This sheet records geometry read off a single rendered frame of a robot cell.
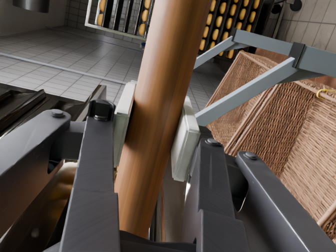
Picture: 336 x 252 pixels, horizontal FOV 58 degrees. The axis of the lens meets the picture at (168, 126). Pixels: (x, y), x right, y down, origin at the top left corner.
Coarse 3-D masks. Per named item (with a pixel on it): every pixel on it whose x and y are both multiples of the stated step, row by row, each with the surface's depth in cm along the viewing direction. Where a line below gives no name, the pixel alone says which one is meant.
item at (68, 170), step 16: (96, 96) 144; (64, 160) 92; (64, 176) 93; (48, 192) 79; (64, 192) 95; (32, 208) 68; (48, 208) 80; (16, 224) 60; (32, 224) 69; (48, 224) 81; (0, 240) 54; (16, 240) 61; (32, 240) 70; (48, 240) 82
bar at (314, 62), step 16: (240, 32) 97; (224, 48) 100; (272, 48) 100; (288, 48) 100; (304, 48) 52; (288, 64) 54; (304, 64) 53; (320, 64) 54; (256, 80) 55; (272, 80) 55; (288, 80) 56; (224, 96) 58; (240, 96) 56; (208, 112) 57; (224, 112) 57; (160, 192) 40; (160, 208) 37; (160, 224) 34; (160, 240) 32
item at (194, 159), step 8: (200, 128) 18; (200, 136) 17; (208, 136) 17; (192, 160) 15; (232, 160) 15; (192, 168) 15; (232, 168) 14; (232, 176) 14; (240, 176) 14; (232, 184) 14; (240, 184) 14; (232, 192) 14; (240, 192) 14
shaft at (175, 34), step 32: (160, 0) 16; (192, 0) 15; (160, 32) 16; (192, 32) 16; (160, 64) 16; (192, 64) 17; (160, 96) 17; (128, 128) 18; (160, 128) 17; (128, 160) 18; (160, 160) 18; (128, 192) 19; (128, 224) 19
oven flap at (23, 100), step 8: (16, 96) 163; (24, 96) 161; (32, 96) 151; (40, 96) 160; (0, 104) 150; (8, 104) 149; (16, 104) 147; (24, 104) 141; (32, 104) 150; (0, 112) 136; (8, 112) 127; (16, 112) 134; (24, 112) 141; (0, 120) 120; (8, 120) 126; (0, 128) 119
